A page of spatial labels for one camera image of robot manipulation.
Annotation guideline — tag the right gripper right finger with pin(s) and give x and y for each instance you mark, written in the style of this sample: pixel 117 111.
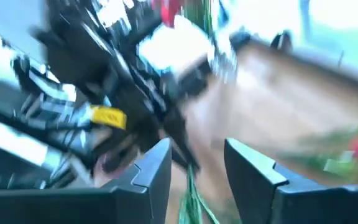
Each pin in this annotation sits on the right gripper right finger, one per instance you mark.
pixel 291 205

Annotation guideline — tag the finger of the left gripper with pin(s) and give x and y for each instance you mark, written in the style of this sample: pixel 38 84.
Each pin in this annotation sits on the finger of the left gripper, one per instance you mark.
pixel 176 140

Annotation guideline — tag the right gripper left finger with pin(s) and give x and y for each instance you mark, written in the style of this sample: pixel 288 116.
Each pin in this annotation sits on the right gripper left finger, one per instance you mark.
pixel 104 205

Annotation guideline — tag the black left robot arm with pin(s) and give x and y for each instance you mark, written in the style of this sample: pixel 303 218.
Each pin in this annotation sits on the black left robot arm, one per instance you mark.
pixel 5 93

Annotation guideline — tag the large clear glass vase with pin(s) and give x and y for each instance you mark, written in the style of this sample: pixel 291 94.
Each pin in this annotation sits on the large clear glass vase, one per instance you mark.
pixel 225 62

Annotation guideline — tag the yellow tag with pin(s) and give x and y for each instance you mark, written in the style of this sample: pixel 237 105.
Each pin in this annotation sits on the yellow tag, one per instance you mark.
pixel 109 117

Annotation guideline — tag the black frame clamp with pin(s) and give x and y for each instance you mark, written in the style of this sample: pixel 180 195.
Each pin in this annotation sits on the black frame clamp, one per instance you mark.
pixel 283 42

